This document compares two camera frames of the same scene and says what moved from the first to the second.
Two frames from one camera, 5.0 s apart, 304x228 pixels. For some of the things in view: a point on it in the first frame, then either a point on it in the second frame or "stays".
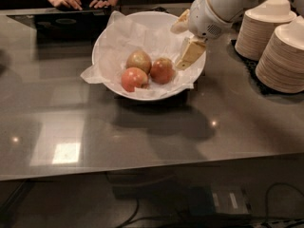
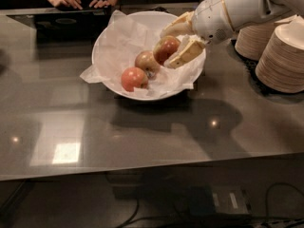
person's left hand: [99, 4] stays
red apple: [161, 70] → [164, 47]
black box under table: [218, 199] stays
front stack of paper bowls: [282, 62] stays
